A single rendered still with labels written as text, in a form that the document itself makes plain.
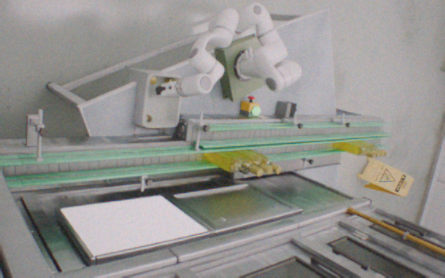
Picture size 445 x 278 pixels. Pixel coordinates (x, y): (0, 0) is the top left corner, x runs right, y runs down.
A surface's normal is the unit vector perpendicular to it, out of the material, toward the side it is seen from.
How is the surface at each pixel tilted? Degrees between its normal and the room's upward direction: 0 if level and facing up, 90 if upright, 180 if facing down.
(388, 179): 75
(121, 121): 0
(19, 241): 90
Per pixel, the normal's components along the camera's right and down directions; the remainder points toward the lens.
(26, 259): 0.14, -0.97
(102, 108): 0.62, 0.25
